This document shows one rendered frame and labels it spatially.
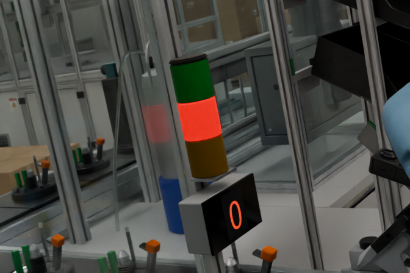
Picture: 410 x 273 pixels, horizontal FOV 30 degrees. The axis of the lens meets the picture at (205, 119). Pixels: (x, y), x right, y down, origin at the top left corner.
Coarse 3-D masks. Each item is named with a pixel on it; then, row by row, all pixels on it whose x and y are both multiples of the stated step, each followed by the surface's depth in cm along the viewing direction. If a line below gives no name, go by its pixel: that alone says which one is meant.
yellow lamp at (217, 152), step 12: (192, 144) 98; (204, 144) 97; (216, 144) 98; (192, 156) 98; (204, 156) 98; (216, 156) 98; (192, 168) 99; (204, 168) 98; (216, 168) 98; (228, 168) 100
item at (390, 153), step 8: (376, 152) 108; (384, 152) 107; (392, 152) 106; (376, 160) 105; (384, 160) 105; (392, 160) 105; (376, 168) 106; (384, 168) 105; (392, 168) 104; (400, 168) 104; (384, 176) 105; (392, 176) 105; (400, 176) 104; (408, 184) 103
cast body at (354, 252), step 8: (360, 240) 112; (368, 240) 111; (352, 248) 112; (360, 248) 111; (352, 256) 111; (352, 264) 112; (368, 264) 110; (344, 272) 115; (352, 272) 112; (360, 272) 111; (368, 272) 110; (376, 272) 110; (384, 272) 109
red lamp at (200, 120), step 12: (180, 108) 98; (192, 108) 96; (204, 108) 97; (216, 108) 98; (192, 120) 97; (204, 120) 97; (216, 120) 98; (192, 132) 97; (204, 132) 97; (216, 132) 98
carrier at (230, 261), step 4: (232, 244) 133; (232, 248) 133; (232, 252) 133; (236, 252) 133; (236, 256) 133; (228, 260) 127; (232, 260) 127; (236, 260) 134; (228, 264) 127; (232, 264) 127; (236, 264) 127; (228, 268) 127; (232, 268) 127; (236, 268) 127; (228, 272) 127; (232, 272) 127; (236, 272) 127; (240, 272) 127; (244, 272) 141; (248, 272) 141; (252, 272) 140; (256, 272) 140; (260, 272) 140
